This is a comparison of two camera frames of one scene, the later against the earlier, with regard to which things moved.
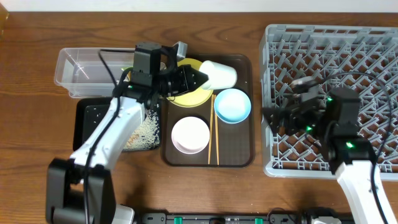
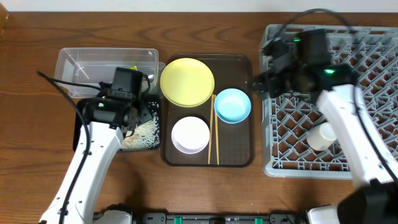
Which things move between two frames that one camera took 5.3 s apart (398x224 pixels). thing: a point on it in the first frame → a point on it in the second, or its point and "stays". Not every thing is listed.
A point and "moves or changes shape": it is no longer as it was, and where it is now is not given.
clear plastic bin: [84, 73] stays
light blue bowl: [232, 106] stays
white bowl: [190, 135] stays
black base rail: [226, 218] stays
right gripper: [286, 115] → [265, 86]
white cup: [219, 76] moves or changes shape
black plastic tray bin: [87, 112] stays
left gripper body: [185, 81] → [137, 115]
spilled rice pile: [147, 137] stays
